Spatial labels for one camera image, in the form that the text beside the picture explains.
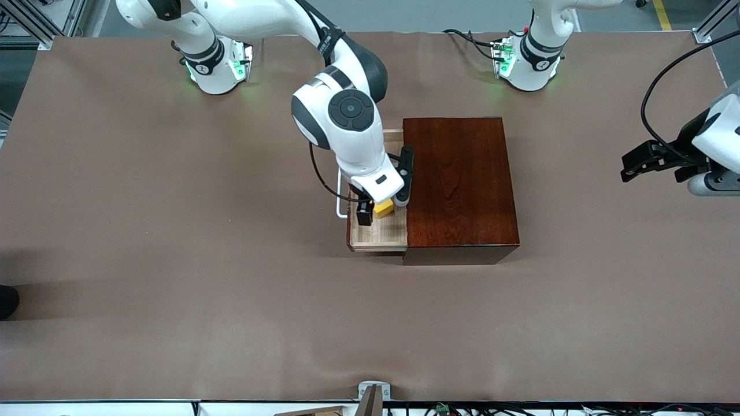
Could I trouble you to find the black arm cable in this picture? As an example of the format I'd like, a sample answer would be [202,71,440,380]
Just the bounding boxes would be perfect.
[641,29,740,165]
[309,0,362,203]

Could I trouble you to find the grey metal bracket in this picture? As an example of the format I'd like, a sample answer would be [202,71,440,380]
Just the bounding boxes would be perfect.
[358,381,391,400]

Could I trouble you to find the dark brown wooden cabinet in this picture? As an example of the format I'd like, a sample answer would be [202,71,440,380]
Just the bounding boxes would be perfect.
[402,117,521,266]

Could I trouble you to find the black round object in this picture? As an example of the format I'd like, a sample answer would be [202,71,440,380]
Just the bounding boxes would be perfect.
[0,285,20,320]

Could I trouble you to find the tangled black cables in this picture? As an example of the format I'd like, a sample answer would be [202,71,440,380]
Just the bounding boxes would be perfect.
[386,402,740,416]

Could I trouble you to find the brown table cover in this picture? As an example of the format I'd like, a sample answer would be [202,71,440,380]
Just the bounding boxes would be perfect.
[0,32,740,402]

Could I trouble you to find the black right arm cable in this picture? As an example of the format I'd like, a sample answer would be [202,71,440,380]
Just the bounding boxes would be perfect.
[309,0,362,203]

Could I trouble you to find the black left base cable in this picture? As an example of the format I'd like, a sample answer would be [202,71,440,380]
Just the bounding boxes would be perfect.
[442,26,524,61]

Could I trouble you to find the grey wooden post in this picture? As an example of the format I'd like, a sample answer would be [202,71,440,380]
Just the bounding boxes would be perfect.
[354,385,383,416]

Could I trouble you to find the brown cardboard piece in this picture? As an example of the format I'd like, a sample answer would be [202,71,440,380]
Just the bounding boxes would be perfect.
[273,406,346,416]

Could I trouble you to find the aluminium frame rack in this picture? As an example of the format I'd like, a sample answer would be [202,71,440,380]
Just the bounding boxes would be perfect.
[0,0,110,51]

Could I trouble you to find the aluminium profile bar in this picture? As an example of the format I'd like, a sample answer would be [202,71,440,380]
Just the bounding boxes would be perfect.
[692,0,740,44]

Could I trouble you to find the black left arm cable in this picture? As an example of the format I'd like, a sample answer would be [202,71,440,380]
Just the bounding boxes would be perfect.
[641,29,740,165]

